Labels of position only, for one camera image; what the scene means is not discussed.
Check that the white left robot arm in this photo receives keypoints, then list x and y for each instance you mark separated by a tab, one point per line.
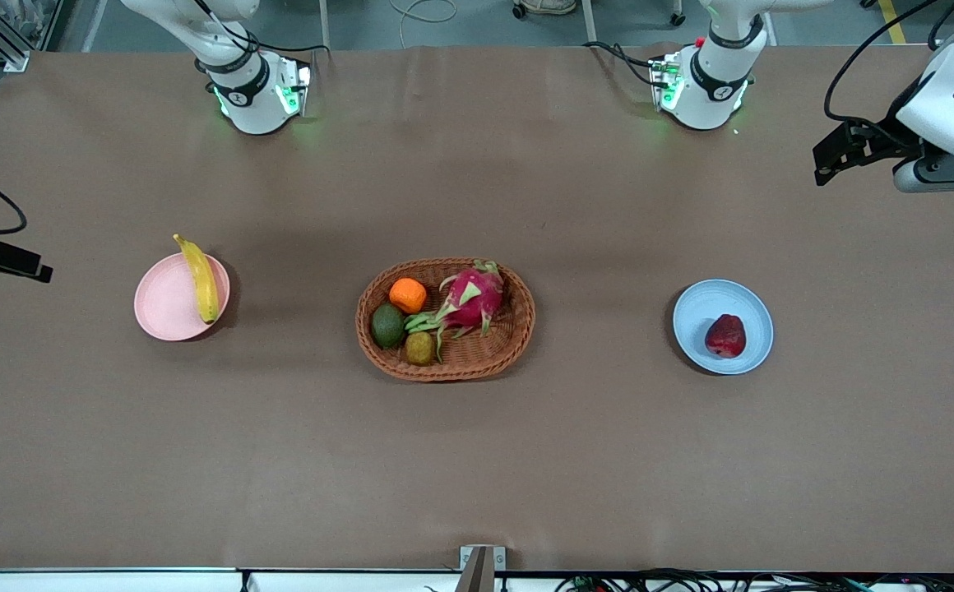
711	90

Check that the brown table cover sheet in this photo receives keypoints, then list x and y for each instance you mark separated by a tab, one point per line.
477	460

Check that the green avocado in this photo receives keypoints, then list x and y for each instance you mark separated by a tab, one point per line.
388	326

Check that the pink dragon fruit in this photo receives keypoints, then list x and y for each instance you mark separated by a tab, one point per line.
473	298

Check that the aluminium edge bracket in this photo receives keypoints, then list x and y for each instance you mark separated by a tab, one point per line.
481	563

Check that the orange mandarin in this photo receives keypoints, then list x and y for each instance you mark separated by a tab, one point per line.
408	296

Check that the red apple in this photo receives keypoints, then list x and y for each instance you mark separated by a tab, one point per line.
725	337

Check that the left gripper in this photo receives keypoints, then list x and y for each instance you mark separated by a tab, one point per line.
882	137

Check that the grey metal post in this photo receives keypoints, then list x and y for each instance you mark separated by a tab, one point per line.
589	20
325	25

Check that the light blue plate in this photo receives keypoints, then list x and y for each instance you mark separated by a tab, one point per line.
699	304

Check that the brown kiwi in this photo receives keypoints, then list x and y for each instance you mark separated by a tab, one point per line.
420	349

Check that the yellow banana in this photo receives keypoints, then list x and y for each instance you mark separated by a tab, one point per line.
204	288

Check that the pink plate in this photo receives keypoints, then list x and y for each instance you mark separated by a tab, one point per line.
164	304

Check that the brown wicker basket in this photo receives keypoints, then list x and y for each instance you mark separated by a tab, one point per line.
510	329

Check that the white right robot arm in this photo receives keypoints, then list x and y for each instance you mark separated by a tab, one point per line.
251	90

